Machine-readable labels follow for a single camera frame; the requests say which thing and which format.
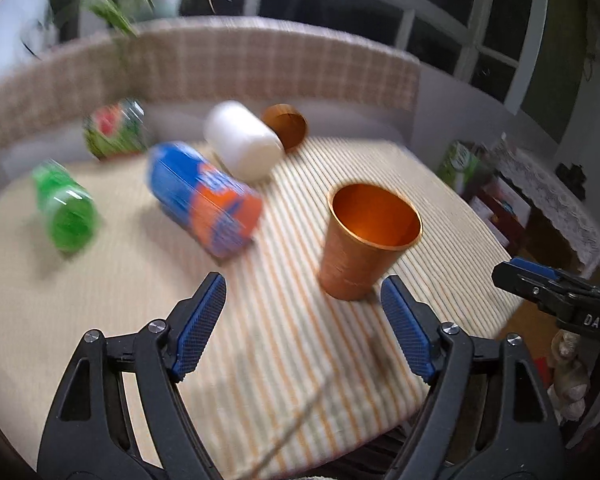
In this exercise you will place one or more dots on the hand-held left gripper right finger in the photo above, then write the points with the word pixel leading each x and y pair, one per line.
pixel 405 322

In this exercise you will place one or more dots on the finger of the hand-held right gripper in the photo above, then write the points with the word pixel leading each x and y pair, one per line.
pixel 530 275

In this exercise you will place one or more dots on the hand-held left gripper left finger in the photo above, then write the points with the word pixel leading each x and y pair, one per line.
pixel 200 325

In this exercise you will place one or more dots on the white cup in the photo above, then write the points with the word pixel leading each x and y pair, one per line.
pixel 242 142

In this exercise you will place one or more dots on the upright copper cup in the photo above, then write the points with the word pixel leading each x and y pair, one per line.
pixel 360 255

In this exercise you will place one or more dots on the small copper cup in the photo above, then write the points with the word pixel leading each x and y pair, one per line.
pixel 287 127

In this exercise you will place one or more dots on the beige figurine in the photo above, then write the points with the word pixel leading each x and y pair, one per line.
pixel 570 380

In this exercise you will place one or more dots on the lace covered side table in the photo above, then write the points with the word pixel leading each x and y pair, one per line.
pixel 555 200

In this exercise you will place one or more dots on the striped tablecloth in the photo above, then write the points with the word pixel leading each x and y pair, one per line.
pixel 290 350

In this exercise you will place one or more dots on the blue and orange can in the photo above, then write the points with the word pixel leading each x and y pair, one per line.
pixel 205 200

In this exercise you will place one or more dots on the green and white box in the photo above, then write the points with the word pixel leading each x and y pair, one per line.
pixel 457 165

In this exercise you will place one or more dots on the green plastic bottle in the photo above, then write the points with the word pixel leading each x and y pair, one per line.
pixel 65 205

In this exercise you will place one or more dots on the watermelon print can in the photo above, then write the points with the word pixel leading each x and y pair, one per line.
pixel 115 130

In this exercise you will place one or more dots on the checked sofa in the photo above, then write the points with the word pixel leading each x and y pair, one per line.
pixel 230 65

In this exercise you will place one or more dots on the white framed window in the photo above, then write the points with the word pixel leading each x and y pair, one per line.
pixel 430 15

